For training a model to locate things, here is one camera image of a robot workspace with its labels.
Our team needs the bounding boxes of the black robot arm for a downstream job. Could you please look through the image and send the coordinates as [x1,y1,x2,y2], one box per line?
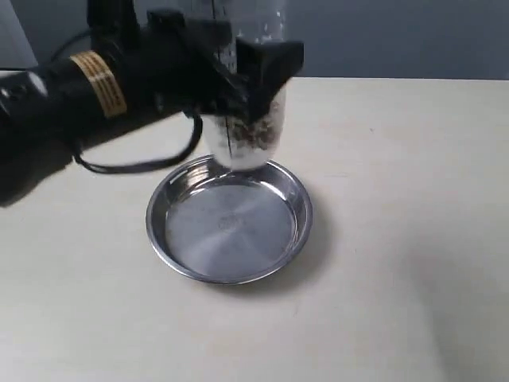
[1,1,305,207]

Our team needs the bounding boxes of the black cable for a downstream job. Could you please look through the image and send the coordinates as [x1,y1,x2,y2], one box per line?
[51,27,204,174]

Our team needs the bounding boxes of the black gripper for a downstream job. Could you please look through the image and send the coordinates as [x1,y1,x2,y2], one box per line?
[119,8,305,122]

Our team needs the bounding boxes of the clear plastic shaker bottle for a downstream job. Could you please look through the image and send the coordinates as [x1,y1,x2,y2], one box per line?
[182,1,286,171]

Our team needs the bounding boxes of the round stainless steel plate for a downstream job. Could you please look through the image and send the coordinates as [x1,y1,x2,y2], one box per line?
[146,155,313,285]

